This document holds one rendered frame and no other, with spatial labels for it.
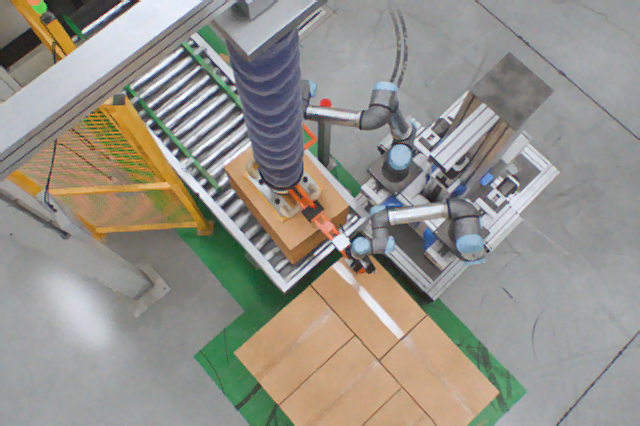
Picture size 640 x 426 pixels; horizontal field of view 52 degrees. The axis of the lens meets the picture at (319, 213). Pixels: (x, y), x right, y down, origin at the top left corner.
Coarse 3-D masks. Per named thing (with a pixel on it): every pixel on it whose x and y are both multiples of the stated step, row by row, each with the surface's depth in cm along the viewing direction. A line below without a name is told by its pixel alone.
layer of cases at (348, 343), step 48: (336, 288) 392; (384, 288) 392; (288, 336) 384; (336, 336) 384; (384, 336) 385; (432, 336) 385; (288, 384) 377; (336, 384) 377; (384, 384) 378; (432, 384) 378; (480, 384) 378
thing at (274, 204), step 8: (256, 168) 352; (248, 176) 350; (256, 184) 349; (264, 184) 349; (256, 192) 350; (264, 200) 347; (272, 200) 347; (280, 200) 347; (288, 200) 348; (272, 208) 346; (288, 208) 346; (280, 216) 345
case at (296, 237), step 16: (240, 160) 355; (304, 160) 355; (240, 176) 353; (320, 176) 353; (240, 192) 368; (336, 192) 351; (256, 208) 350; (336, 208) 348; (272, 224) 346; (288, 224) 346; (304, 224) 346; (336, 224) 368; (288, 240) 344; (304, 240) 344; (320, 240) 376; (288, 256) 371
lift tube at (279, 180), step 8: (280, 112) 237; (296, 168) 309; (264, 176) 317; (272, 176) 309; (280, 176) 309; (288, 176) 310; (296, 176) 319; (280, 184) 319; (288, 184) 321; (296, 184) 330
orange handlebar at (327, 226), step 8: (304, 128) 345; (312, 136) 344; (312, 144) 344; (304, 192) 337; (296, 200) 336; (320, 216) 334; (320, 224) 332; (328, 224) 331; (328, 232) 331; (336, 232) 331; (344, 256) 328; (360, 272) 326
